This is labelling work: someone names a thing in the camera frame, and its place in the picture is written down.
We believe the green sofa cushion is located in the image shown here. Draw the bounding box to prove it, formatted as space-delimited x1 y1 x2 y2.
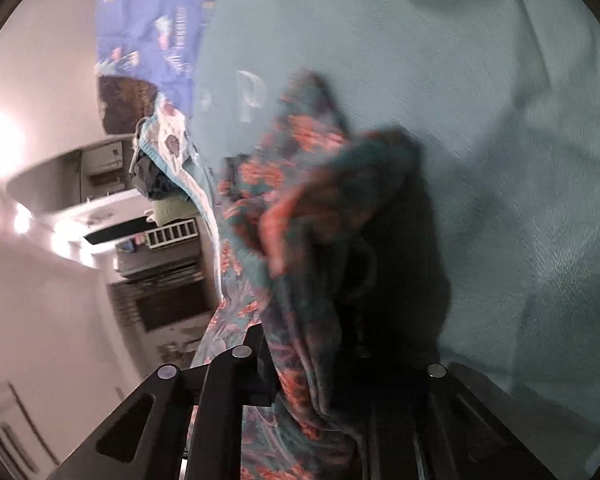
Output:
147 195 198 226

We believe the floral teal shirt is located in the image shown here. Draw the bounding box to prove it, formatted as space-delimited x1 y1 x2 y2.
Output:
190 69 431 480

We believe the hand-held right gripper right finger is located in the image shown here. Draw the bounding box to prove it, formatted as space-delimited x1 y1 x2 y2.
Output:
360 355 561 480

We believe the pile of dark clothes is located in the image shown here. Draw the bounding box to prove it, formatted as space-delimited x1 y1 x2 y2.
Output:
129 152 176 201

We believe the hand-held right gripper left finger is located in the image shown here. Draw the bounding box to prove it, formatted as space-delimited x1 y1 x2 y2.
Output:
45 327 281 480

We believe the white wall cabinet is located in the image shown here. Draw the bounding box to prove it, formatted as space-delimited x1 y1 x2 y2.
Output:
82 142 123 193

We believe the brown headboard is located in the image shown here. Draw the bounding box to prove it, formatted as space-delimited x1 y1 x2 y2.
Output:
97 75 158 136

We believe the blue tree-print pillow cover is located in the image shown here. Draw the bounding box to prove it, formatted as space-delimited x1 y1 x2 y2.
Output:
95 0 226 116

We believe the white ladder rack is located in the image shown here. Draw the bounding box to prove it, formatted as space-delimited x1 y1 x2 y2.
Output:
145 220 198 250

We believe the teal printed blanket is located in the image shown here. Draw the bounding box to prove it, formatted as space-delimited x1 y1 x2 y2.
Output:
135 0 600 441

